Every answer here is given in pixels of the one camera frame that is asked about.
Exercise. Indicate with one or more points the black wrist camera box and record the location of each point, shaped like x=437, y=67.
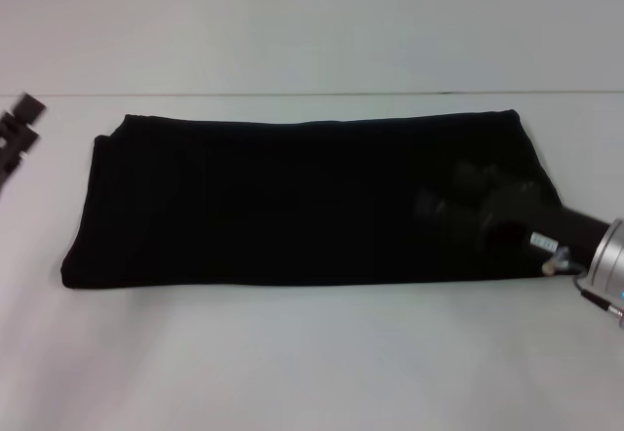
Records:
x=536, y=243

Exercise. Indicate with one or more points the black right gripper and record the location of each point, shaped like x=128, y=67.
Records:
x=541, y=209

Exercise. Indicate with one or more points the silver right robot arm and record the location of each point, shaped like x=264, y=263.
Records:
x=612, y=260

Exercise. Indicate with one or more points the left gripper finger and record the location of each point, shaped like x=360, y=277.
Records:
x=17, y=145
x=30, y=107

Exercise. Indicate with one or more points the black t-shirt with FREE print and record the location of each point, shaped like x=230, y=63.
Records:
x=292, y=197

